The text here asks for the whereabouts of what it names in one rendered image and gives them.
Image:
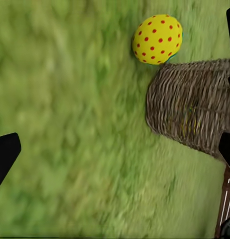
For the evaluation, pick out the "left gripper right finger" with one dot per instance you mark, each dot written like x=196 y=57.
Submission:
x=224 y=146

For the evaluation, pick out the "easter egg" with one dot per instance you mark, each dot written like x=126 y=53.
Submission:
x=157 y=39

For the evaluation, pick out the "wicker basket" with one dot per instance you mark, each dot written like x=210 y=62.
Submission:
x=200 y=91

